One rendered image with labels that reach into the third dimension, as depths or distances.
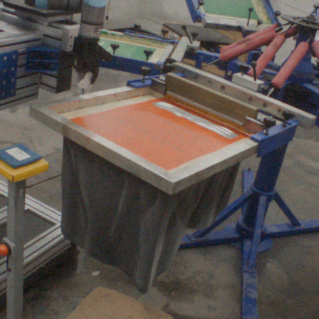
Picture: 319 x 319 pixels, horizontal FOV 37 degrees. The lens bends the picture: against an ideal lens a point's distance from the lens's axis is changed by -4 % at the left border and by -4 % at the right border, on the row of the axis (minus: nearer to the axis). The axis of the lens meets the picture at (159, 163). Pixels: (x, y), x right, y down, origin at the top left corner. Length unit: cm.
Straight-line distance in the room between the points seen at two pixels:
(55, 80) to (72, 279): 101
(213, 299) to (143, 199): 112
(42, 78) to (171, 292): 121
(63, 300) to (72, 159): 88
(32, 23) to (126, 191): 81
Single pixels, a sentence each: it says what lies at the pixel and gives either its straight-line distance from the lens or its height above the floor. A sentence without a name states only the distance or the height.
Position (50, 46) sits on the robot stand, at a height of 112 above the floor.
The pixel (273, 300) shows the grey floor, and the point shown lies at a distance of 262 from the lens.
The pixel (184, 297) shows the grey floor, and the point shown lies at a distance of 247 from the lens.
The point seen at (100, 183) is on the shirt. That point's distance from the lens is 158.
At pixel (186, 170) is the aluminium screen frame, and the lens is 133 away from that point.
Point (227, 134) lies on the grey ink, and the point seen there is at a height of 98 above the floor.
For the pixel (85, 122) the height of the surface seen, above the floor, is 98.
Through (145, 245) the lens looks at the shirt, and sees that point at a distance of 154.
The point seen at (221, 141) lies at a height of 97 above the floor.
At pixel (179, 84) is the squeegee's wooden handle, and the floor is 105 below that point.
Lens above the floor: 162
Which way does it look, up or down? 27 degrees down
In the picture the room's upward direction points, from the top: 11 degrees clockwise
